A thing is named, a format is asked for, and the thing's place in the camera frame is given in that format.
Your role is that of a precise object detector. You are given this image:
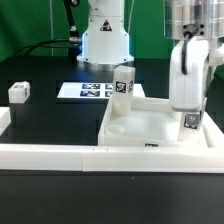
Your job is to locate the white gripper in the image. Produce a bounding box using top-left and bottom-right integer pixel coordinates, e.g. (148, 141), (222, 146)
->
(169, 37), (209, 129)

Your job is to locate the white square table top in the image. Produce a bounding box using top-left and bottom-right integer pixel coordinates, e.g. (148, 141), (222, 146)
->
(98, 97), (208, 148)

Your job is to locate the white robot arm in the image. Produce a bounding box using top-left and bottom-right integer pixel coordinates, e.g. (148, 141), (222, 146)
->
(78, 0), (224, 129)

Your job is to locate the white U-shaped fence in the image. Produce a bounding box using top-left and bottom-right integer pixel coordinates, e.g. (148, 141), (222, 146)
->
(0, 115), (224, 174)

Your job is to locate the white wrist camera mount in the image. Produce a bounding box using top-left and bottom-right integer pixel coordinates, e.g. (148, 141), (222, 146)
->
(209, 44), (224, 66)

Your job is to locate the white marker base plate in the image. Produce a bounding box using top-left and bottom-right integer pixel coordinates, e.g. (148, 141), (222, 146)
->
(57, 82), (145, 99)

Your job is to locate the white cable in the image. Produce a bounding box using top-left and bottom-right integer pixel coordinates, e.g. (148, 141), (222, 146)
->
(129, 0), (138, 34)

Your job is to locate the black cable bundle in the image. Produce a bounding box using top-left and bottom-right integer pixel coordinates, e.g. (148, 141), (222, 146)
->
(13, 0), (83, 64)

